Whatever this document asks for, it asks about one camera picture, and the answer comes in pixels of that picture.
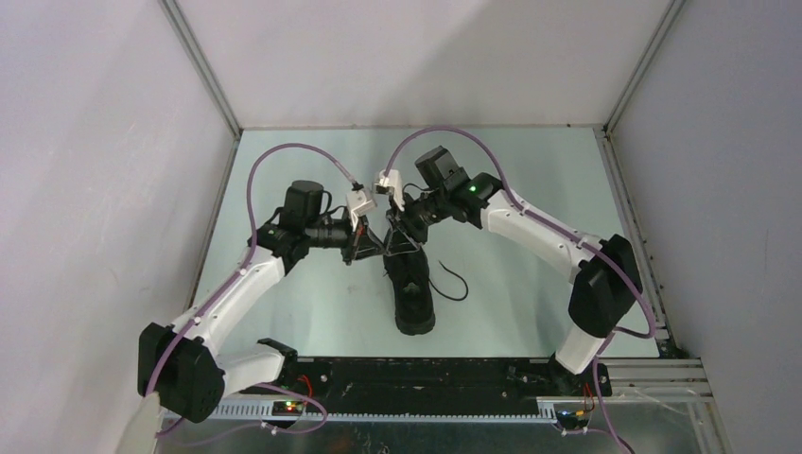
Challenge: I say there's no left circuit board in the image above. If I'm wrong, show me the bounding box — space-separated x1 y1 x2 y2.
270 400 305 417

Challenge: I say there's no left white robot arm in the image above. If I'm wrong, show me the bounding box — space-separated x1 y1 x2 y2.
116 181 382 453

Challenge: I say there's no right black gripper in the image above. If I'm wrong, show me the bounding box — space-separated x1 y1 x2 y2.
386 188 451 257

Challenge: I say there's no right circuit board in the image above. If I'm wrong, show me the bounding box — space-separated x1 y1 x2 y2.
556 410 589 432

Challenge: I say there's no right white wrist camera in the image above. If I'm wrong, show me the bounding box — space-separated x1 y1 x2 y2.
374 168 405 211

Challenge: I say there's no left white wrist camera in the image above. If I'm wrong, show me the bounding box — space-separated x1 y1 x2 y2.
345 183 377 232

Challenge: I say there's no grey slotted cable duct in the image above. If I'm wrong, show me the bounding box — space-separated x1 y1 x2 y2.
163 400 559 425

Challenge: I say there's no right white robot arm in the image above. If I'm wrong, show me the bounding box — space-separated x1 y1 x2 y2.
375 147 642 395

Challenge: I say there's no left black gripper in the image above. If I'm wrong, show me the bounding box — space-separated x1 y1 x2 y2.
305 210 386 266

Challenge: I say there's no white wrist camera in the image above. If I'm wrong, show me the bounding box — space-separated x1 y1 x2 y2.
374 168 405 211
345 183 377 232

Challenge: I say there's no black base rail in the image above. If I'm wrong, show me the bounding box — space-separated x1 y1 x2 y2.
275 357 612 415

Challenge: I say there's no black shoe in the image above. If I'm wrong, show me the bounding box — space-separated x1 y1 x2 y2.
383 250 436 336

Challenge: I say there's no black shoelace end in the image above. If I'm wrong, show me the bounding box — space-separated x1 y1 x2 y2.
428 260 470 302

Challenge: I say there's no circuit board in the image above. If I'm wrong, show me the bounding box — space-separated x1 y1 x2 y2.
270 400 305 417
556 410 589 432

